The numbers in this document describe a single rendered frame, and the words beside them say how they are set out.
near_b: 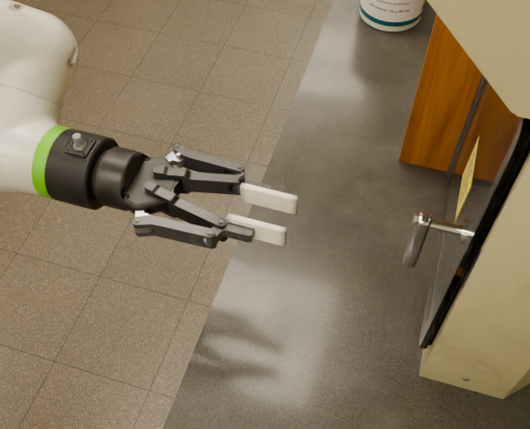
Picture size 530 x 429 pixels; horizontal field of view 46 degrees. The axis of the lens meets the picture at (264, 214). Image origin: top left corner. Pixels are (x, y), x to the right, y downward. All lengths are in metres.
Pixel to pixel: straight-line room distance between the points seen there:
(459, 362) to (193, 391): 0.34
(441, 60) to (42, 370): 1.47
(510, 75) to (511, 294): 0.28
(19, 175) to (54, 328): 1.27
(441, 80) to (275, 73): 1.75
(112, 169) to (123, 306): 1.29
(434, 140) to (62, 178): 0.58
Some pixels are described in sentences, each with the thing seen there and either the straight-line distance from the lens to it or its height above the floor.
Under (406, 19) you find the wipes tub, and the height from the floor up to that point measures 0.97.
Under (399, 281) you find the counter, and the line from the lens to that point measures 0.94.
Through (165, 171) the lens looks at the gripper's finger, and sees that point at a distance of 0.75.
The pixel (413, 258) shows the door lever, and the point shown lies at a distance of 0.72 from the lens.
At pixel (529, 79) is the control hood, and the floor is 1.45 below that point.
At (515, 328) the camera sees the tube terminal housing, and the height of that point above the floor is 1.12.
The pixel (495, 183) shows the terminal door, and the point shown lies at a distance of 0.56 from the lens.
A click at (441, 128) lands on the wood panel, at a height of 1.03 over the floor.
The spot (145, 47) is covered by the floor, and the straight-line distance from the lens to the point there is 2.83.
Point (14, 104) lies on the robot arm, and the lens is 0.81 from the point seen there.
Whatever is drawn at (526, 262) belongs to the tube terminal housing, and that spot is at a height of 1.24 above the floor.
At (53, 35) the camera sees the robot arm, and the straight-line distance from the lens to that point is 0.83.
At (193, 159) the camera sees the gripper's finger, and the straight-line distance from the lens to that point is 0.77.
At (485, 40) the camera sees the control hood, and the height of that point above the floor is 1.47.
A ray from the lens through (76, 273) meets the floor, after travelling 2.11.
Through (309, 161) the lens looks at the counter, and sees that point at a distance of 1.06.
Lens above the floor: 1.73
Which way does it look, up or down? 54 degrees down
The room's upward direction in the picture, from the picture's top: straight up
